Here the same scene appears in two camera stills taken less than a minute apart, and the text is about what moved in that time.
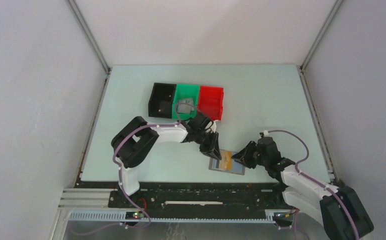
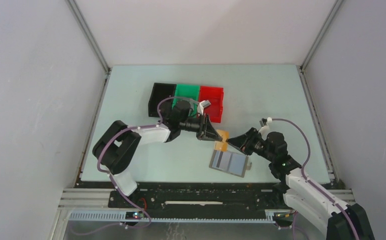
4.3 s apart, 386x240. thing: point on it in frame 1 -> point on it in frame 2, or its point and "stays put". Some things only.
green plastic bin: (183, 91) stays put
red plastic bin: (210, 101) stays put
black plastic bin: (161, 101) stays put
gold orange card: (226, 162) -> (222, 146)
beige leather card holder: (237, 168) stays put
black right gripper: (244, 155) -> (243, 142)
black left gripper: (212, 149) -> (207, 133)
